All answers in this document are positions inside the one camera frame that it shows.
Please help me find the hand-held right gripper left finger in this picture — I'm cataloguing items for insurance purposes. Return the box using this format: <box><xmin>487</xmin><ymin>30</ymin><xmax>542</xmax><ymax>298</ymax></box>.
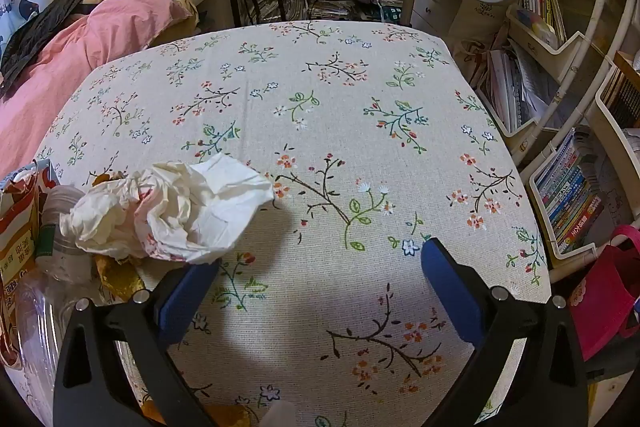
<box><xmin>52</xmin><ymin>258</ymin><xmax>222</xmax><ymax>427</ymax></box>

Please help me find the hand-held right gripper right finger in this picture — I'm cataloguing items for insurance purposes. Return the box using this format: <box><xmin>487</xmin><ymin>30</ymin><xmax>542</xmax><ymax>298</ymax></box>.
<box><xmin>421</xmin><ymin>237</ymin><xmax>590</xmax><ymax>427</ymax></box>

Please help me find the orange snack wrapper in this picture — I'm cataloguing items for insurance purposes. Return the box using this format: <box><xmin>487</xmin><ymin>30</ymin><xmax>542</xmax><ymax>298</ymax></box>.
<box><xmin>140</xmin><ymin>399</ymin><xmax>253</xmax><ymax>427</ymax></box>
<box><xmin>92</xmin><ymin>253</ymin><xmax>147</xmax><ymax>304</ymax></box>

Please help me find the white tissue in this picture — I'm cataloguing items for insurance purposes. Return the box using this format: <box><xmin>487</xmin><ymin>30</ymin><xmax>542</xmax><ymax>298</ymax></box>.
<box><xmin>147</xmin><ymin>154</ymin><xmax>276</xmax><ymax>265</ymax></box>

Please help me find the white red-printed paper wrapper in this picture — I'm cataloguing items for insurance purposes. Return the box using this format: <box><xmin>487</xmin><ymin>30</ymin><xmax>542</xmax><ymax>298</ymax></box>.
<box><xmin>59</xmin><ymin>167</ymin><xmax>173</xmax><ymax>260</ymax></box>

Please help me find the clear plastic bottle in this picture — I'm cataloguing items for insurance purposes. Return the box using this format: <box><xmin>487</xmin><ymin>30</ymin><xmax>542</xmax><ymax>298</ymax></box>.
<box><xmin>12</xmin><ymin>185</ymin><xmax>118</xmax><ymax>413</ymax></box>

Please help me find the orange white snack packet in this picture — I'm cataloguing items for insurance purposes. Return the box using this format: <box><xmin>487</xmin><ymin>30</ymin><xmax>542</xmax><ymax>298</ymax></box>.
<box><xmin>0</xmin><ymin>159</ymin><xmax>57</xmax><ymax>370</ymax></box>

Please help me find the row of colourful workbooks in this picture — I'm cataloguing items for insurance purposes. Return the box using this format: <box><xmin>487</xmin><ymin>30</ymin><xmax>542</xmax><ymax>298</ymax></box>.
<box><xmin>537</xmin><ymin>132</ymin><xmax>608</xmax><ymax>253</ymax></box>

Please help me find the pink bag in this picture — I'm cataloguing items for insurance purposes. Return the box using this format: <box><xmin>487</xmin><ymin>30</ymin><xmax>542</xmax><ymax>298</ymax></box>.
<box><xmin>570</xmin><ymin>224</ymin><xmax>640</xmax><ymax>360</ymax></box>

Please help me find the floral tablecloth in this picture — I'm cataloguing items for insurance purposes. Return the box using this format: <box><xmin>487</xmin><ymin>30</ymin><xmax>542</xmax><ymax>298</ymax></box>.
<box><xmin>30</xmin><ymin>21</ymin><xmax>553</xmax><ymax>427</ymax></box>

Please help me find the white book cart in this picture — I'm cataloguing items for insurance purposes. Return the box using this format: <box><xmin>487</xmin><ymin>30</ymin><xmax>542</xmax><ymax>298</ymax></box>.
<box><xmin>500</xmin><ymin>0</ymin><xmax>608</xmax><ymax>152</ymax></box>
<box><xmin>527</xmin><ymin>52</ymin><xmax>640</xmax><ymax>268</ymax></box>

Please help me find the pink blanket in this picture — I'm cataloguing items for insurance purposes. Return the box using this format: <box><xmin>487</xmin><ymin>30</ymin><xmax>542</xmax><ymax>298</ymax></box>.
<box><xmin>0</xmin><ymin>0</ymin><xmax>193</xmax><ymax>180</ymax></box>

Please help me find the row of upright books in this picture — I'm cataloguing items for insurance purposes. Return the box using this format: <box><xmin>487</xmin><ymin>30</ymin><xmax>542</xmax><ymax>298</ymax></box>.
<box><xmin>520</xmin><ymin>0</ymin><xmax>568</xmax><ymax>42</ymax></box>

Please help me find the black jacket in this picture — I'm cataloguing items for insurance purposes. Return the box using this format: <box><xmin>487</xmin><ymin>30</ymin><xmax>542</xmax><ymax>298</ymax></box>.
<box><xmin>0</xmin><ymin>0</ymin><xmax>108</xmax><ymax>82</ymax></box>

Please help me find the stack of newspapers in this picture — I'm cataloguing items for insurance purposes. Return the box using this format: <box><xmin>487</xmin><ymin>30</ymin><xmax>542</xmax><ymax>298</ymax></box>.
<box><xmin>305</xmin><ymin>0</ymin><xmax>381</xmax><ymax>20</ymax></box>

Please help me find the silver checked bag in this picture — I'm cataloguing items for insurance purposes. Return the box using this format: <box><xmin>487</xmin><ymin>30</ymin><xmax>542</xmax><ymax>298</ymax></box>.
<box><xmin>247</xmin><ymin>0</ymin><xmax>307</xmax><ymax>26</ymax></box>

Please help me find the whale print curtain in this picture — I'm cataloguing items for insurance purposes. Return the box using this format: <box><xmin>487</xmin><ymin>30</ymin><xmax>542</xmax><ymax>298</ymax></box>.
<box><xmin>0</xmin><ymin>0</ymin><xmax>41</xmax><ymax>42</ymax></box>

